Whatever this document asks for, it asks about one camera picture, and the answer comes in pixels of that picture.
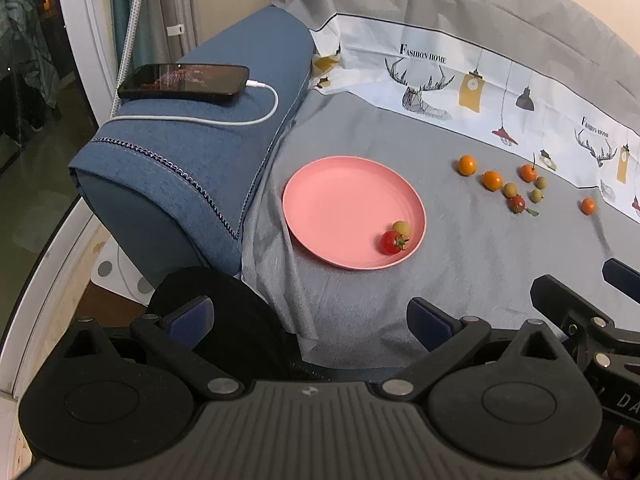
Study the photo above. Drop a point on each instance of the blue sofa armrest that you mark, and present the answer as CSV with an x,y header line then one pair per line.
x,y
200,170

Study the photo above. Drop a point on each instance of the pink plate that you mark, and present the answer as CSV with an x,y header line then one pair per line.
x,y
345,205

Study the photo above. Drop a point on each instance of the grey curtain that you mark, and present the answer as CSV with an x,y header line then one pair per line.
x,y
167,0

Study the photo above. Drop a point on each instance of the red cherry tomato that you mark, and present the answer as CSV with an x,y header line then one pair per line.
x,y
516,204
392,243

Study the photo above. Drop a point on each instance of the small green-brown longan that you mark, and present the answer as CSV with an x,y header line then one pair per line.
x,y
541,182
536,195
401,226
510,190

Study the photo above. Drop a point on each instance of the small orange kumquat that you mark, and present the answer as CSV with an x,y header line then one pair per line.
x,y
588,205
467,165
492,180

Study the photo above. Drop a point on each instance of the black smartphone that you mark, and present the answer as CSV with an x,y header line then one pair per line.
x,y
185,80

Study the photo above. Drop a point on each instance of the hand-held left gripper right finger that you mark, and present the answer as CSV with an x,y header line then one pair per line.
x,y
430,322

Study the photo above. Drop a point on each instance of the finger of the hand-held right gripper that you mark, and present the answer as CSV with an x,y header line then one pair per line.
x,y
620,277
565,305

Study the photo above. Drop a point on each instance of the white floor scale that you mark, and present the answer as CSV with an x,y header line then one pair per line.
x,y
117,275

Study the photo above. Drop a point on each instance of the orange kumquat with stem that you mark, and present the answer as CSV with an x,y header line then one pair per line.
x,y
528,173

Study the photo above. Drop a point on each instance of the white door frame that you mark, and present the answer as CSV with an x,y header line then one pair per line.
x,y
85,35

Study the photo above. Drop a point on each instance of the grey printed cloth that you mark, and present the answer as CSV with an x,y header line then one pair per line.
x,y
475,260

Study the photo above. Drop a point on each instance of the white curtain clip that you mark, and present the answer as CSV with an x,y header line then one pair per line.
x,y
175,28

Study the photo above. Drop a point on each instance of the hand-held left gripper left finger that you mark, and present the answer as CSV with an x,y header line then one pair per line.
x,y
192,317

